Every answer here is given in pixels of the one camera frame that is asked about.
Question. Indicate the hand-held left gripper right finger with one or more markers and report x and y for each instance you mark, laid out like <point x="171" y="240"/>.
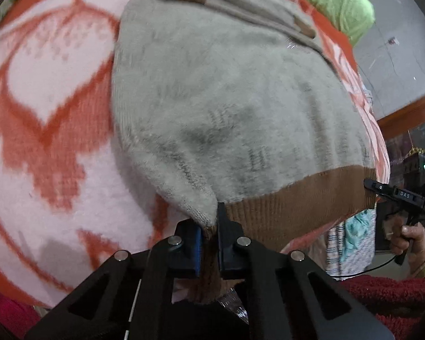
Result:
<point x="230" y="251"/>

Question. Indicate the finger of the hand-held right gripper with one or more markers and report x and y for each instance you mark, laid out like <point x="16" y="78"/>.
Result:
<point x="403" y="194"/>

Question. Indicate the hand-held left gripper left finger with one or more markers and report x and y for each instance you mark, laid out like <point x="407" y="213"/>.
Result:
<point x="197" y="251"/>

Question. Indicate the grey knit sweater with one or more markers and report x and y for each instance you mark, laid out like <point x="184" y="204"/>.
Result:
<point x="216" y="95"/>

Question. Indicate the person's right hand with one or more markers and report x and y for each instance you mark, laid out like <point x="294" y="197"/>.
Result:
<point x="416" y="244"/>

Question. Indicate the wooden cabinet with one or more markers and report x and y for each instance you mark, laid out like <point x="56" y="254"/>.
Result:
<point x="411" y="117"/>

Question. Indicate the teal cloth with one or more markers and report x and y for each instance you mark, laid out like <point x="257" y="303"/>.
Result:
<point x="354" y="233"/>

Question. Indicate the white striped cloth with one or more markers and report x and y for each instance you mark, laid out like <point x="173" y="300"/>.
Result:
<point x="334" y="251"/>

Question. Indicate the red fleece cloth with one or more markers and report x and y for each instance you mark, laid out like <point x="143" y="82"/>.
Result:
<point x="393" y="297"/>

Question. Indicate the orange and white blanket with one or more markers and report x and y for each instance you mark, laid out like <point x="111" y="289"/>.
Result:
<point x="39" y="148"/>

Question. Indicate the magenta cloth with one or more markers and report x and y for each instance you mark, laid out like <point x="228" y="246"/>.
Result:
<point x="7" y="315"/>

